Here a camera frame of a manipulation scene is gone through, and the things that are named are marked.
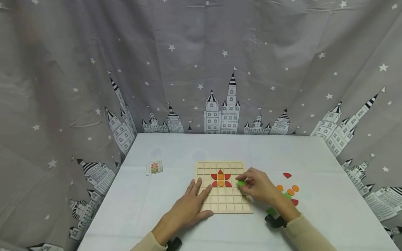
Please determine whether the wooden grid board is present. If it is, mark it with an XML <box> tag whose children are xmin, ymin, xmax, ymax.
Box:
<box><xmin>195</xmin><ymin>161</ymin><xmax>254</xmax><ymax>214</ymax></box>

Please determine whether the person's right forearm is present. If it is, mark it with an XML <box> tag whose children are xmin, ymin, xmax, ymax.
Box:
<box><xmin>272</xmin><ymin>199</ymin><xmax>337</xmax><ymax>251</ymax></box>

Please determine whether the person's right hand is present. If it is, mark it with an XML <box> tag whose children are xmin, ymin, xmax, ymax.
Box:
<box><xmin>236</xmin><ymin>168</ymin><xmax>284</xmax><ymax>207</ymax></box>

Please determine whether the small pattern card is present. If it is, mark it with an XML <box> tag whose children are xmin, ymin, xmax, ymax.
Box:
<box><xmin>146</xmin><ymin>160</ymin><xmax>164</xmax><ymax>176</ymax></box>

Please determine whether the person's left forearm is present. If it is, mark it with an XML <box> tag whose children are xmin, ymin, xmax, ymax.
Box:
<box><xmin>130</xmin><ymin>222</ymin><xmax>173</xmax><ymax>251</ymax></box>

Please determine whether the black wrist band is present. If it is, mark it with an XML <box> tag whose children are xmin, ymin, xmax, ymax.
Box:
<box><xmin>265</xmin><ymin>214</ymin><xmax>288</xmax><ymax>229</ymax></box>
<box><xmin>166</xmin><ymin>237</ymin><xmax>183</xmax><ymax>251</ymax></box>

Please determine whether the person's left hand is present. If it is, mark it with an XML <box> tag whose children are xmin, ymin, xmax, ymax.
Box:
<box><xmin>160</xmin><ymin>178</ymin><xmax>215</xmax><ymax>235</ymax></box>

